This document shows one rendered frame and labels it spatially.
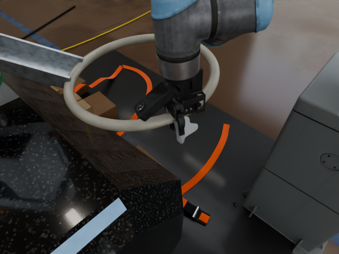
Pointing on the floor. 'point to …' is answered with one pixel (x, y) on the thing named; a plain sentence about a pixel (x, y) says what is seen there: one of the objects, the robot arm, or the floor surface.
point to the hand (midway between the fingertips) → (174, 134)
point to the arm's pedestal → (304, 169)
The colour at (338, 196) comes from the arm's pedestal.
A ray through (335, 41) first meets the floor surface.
